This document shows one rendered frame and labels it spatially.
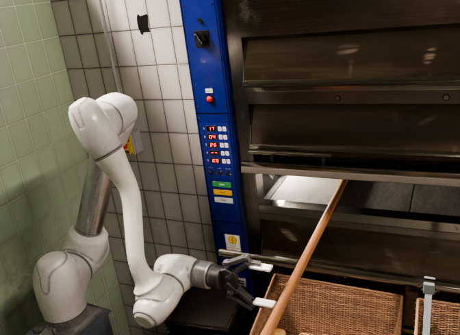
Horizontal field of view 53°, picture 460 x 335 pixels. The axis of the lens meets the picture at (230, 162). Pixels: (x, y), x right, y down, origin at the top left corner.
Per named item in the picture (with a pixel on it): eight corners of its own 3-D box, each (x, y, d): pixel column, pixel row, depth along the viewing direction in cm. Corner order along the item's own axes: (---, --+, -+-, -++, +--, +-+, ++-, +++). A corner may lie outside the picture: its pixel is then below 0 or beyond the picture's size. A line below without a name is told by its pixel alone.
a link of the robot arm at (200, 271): (205, 276, 161) (220, 279, 159) (192, 292, 154) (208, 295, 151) (201, 254, 158) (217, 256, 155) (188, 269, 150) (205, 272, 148)
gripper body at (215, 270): (215, 258, 155) (240, 262, 151) (218, 279, 158) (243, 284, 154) (205, 271, 149) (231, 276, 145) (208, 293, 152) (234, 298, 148)
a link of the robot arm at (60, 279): (33, 323, 163) (15, 271, 155) (58, 291, 180) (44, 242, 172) (75, 325, 160) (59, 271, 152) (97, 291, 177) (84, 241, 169)
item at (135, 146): (126, 149, 220) (122, 129, 217) (144, 150, 216) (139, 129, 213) (116, 155, 214) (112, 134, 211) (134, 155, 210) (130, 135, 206)
